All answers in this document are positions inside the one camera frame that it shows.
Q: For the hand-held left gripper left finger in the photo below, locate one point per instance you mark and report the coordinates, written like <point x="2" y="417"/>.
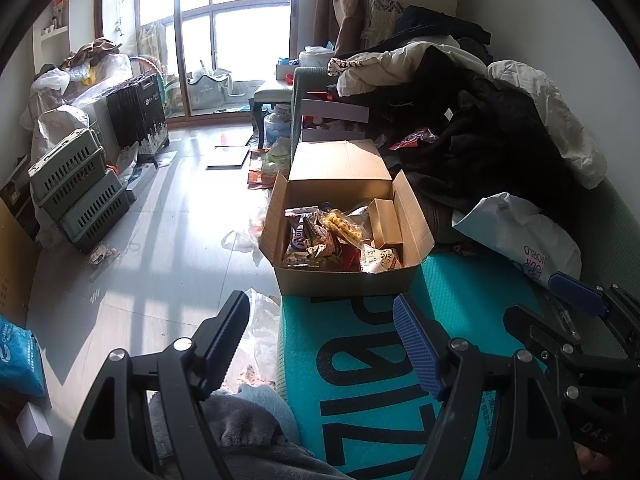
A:
<point x="225" y="340"/>

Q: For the red foil packet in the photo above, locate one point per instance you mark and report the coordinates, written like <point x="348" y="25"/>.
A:
<point x="415" y="138"/>

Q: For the clear plastic basin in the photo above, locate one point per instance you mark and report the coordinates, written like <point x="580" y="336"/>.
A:
<point x="210" y="90"/>

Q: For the brown curtain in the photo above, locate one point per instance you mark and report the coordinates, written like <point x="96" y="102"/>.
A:
<point x="340" y="0"/>

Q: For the brown folded cloth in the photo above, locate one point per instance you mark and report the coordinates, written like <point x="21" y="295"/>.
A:
<point x="440" y="220"/>

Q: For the cream padded coat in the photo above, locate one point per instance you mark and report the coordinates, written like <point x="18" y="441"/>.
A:
<point x="560" y="110"/>

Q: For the clear packet yellow snacks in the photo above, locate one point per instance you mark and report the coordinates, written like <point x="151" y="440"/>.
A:
<point x="335" y="222"/>

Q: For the pile of black clothes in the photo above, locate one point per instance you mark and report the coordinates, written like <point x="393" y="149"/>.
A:
<point x="490" y="150"/>

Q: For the small tan carton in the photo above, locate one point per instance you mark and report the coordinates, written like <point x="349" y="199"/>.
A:
<point x="385" y="220"/>

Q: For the brown cardboard box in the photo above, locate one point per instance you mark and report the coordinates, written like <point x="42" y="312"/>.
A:
<point x="340" y="282"/>

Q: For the white printed plastic bag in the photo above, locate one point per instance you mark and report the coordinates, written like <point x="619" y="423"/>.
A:
<point x="510" y="230"/>

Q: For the small white box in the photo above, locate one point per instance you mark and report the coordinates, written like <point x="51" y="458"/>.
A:
<point x="32" y="425"/>

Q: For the person's blue jeans leg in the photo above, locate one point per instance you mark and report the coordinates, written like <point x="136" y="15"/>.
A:
<point x="270" y="405"/>

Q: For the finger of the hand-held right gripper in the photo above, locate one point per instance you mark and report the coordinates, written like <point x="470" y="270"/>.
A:
<point x="575" y="287"/>
<point x="530" y="327"/>

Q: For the white woven sack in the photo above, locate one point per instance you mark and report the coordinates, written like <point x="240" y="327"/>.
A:
<point x="60" y="120"/>

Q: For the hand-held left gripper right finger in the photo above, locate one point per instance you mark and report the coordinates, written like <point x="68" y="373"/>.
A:
<point x="417" y="345"/>

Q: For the black radiator heater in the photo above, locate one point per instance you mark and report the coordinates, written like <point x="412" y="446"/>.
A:
<point x="137" y="110"/>

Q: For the grey flat board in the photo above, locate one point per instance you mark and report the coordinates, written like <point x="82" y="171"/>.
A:
<point x="332" y="110"/>

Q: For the crumpled clear plastic sheet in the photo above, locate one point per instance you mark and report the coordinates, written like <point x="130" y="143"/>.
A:
<point x="257" y="330"/>

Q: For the grey slotted crate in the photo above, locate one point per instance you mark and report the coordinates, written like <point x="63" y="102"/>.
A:
<point x="60" y="160"/>
<point x="82" y="187"/>
<point x="95" y="215"/>

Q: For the window with brown frame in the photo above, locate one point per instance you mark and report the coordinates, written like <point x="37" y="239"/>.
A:
<point x="225" y="20"/>

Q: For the person's grey fleece clothing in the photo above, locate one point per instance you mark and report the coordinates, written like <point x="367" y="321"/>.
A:
<point x="240" y="435"/>

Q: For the orange packet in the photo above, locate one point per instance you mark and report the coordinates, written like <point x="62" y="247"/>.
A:
<point x="261" y="179"/>

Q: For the blue plastic bag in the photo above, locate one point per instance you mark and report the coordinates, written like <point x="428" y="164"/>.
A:
<point x="20" y="355"/>

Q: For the wooden cabinet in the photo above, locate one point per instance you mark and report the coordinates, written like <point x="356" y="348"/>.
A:
<point x="15" y="270"/>

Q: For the white tissue pack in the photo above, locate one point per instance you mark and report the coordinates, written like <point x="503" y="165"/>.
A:
<point x="317" y="56"/>

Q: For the silver purple snack packet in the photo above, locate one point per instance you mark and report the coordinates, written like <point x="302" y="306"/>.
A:
<point x="305" y="240"/>

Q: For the white wall shelf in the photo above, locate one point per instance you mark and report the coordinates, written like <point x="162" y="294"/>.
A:
<point x="52" y="32"/>

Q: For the cream jacket spotted lining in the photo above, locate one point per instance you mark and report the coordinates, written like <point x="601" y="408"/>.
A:
<point x="380" y="67"/>

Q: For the small clear box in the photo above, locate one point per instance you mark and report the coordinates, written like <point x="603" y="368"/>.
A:
<point x="102" y="255"/>

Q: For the brown cloth bundle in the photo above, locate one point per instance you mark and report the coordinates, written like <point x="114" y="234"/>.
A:
<point x="92" y="52"/>

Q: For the teal foam mat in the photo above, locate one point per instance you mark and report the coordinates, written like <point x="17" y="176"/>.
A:
<point x="475" y="300"/>

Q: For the grey stool dark legs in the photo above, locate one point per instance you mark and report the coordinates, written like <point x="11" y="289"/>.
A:
<point x="270" y="91"/>

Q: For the clear blue water jug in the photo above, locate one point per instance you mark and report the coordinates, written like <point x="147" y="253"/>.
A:
<point x="277" y="129"/>

